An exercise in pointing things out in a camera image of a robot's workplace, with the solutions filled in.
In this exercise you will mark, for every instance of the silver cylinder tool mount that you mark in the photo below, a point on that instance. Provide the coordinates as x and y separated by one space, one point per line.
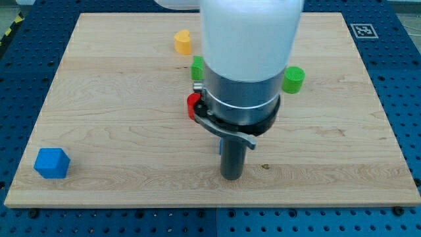
237 111

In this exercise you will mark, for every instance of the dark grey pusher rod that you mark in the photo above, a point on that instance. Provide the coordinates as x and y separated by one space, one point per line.
232 159

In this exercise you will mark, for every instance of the green block behind arm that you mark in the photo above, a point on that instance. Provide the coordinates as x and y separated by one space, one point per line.
197 68

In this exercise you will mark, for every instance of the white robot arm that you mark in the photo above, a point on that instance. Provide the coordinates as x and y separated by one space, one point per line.
246 47

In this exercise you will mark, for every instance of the red block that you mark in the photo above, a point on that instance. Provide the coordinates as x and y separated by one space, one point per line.
192 99

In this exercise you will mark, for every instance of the green cylinder block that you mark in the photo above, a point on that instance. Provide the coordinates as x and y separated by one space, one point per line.
293 79

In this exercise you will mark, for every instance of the yellow heart block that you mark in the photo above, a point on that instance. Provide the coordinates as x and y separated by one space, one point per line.
182 42

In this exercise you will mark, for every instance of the wooden board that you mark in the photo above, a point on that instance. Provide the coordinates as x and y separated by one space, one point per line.
117 107

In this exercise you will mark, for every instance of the fiducial marker tag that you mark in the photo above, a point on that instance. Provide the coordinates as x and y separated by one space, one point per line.
363 31

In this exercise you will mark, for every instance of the blue cube block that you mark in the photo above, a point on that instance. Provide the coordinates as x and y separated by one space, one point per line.
52 163

